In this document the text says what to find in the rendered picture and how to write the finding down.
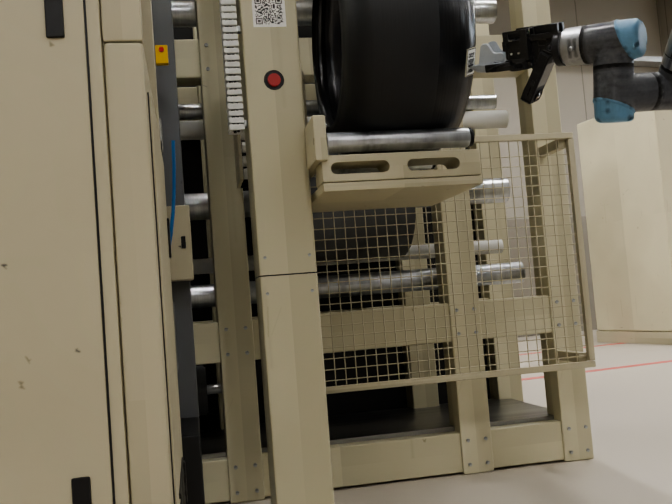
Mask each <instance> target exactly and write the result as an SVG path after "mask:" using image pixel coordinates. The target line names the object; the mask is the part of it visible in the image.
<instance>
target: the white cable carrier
mask: <svg viewBox="0 0 672 504"><path fill-rule="evenodd" d="M219 4H220V8H219V9H220V19H221V20H220V24H221V32H222V35H221V37H222V46H223V47H222V51H223V59H224V61H223V64H224V73H225V74H224V79H225V87H226V88H225V92H226V100H227V102H226V107H227V114H228V116H227V119H228V128H229V129H228V134H229V135H239V134H243V132H244V130H245V128H247V120H244V117H243V114H244V113H243V103H242V102H243V98H242V89H241V87H242V85H241V76H240V74H241V70H240V62H239V59H240V57H239V48H238V46H239V42H238V34H240V32H241V30H240V25H237V21H236V19H237V14H236V6H235V4H236V2H235V0H219ZM223 12H224V13H223ZM228 12H229V13H228ZM232 12H233V13H232ZM223 19H225V20H223ZM232 19H234V20H232ZM224 26H225V27H224ZM229 26H230V27H229ZM233 26H234V27H233ZM224 33H226V34H224ZM234 53H236V54H234ZM236 60H237V61H236Z"/></svg>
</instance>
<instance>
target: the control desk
mask: <svg viewBox="0 0 672 504"><path fill-rule="evenodd" d="M170 258H172V254H171V239H170V223H169V218H167V207H166V191H165V176H164V163H163V158H162V152H161V142H160V127H159V112H158V97H157V81H156V66H155V51H154V36H153V20H152V5H151V0H0V504H186V503H187V502H188V498H187V482H186V467H185V460H183V451H182V435H181V420H180V405H179V390H178V374H177V359H176V344H175V329H174V313H173V298H172V283H171V268H170Z"/></svg>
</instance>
